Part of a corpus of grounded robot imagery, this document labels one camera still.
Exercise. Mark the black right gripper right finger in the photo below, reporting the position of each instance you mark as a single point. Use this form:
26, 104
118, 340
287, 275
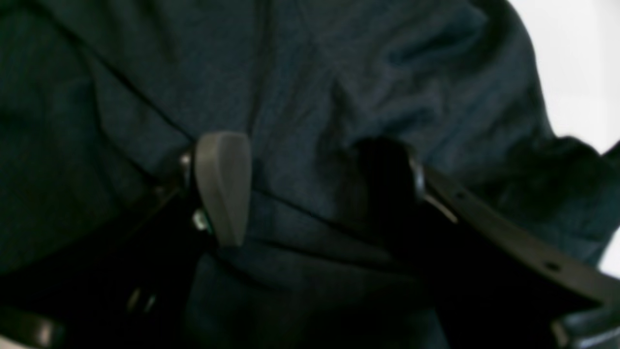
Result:
494, 285

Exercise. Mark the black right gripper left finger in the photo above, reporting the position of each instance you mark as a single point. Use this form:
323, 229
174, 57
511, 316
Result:
126, 285

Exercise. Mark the black t-shirt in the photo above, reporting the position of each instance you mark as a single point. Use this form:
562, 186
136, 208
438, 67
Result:
101, 98

